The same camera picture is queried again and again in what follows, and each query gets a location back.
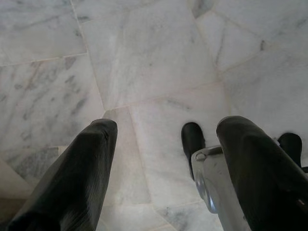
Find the robot black left foot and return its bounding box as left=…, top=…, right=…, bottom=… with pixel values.
left=180, top=122, right=206, bottom=181

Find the robot silver left leg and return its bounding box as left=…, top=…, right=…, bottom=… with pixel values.
left=191, top=145, right=241, bottom=216

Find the robot black foot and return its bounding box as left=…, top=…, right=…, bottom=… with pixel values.
left=278, top=132, right=303, bottom=169
left=180, top=122, right=206, bottom=181

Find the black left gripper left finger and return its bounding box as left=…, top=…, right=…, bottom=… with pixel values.
left=7, top=118, right=118, bottom=231

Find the robot black right foot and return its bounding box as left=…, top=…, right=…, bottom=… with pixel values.
left=278, top=132, right=303, bottom=169

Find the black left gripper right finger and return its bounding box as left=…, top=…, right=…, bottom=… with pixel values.
left=216, top=115, right=308, bottom=231

